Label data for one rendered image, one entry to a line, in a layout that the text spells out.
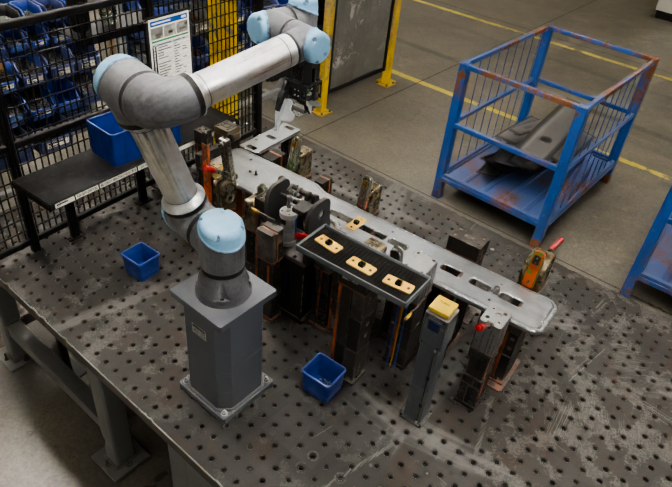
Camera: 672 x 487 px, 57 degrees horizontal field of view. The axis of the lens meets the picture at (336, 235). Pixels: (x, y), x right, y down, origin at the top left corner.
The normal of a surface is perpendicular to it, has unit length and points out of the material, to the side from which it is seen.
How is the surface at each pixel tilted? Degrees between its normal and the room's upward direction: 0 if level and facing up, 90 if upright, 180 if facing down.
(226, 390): 90
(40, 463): 0
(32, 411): 0
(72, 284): 0
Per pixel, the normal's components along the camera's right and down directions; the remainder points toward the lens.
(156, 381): 0.08, -0.80
